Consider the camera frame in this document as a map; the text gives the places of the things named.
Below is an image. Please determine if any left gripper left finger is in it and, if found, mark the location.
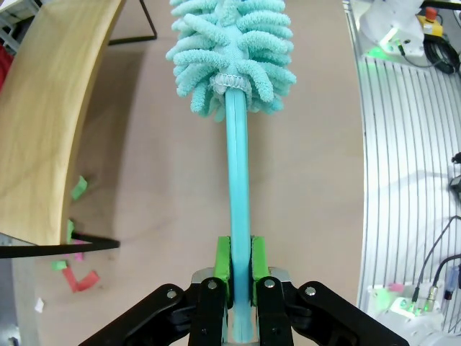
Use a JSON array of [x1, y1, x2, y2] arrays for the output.
[[77, 236, 232, 346]]

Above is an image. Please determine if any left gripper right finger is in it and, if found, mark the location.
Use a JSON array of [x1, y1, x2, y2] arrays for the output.
[[250, 236, 410, 346]]

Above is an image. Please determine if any teal microfiber duster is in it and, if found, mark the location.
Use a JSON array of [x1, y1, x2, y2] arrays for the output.
[[165, 0, 298, 343]]

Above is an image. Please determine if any two-tier wooden metal shelf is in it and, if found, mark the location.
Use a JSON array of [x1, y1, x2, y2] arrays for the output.
[[0, 0, 158, 259]]

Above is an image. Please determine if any red paper scrap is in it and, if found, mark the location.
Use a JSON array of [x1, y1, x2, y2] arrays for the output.
[[61, 267, 100, 293]]

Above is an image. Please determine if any large green paper scrap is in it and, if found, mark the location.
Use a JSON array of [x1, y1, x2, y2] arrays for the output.
[[70, 175, 89, 201]]

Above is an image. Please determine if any black power adapter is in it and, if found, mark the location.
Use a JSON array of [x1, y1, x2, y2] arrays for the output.
[[448, 153, 461, 195]]

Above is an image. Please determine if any yellow emergency stop box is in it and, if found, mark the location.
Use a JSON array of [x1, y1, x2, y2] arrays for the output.
[[417, 5, 447, 37]]

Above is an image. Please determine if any thin black cable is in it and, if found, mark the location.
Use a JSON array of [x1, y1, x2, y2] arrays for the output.
[[413, 214, 461, 300]]

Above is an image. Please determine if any slotted aluminium base plate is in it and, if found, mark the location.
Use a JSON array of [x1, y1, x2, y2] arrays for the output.
[[345, 0, 461, 346]]

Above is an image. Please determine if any coiled black cable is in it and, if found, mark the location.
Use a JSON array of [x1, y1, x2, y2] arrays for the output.
[[423, 34, 461, 73]]

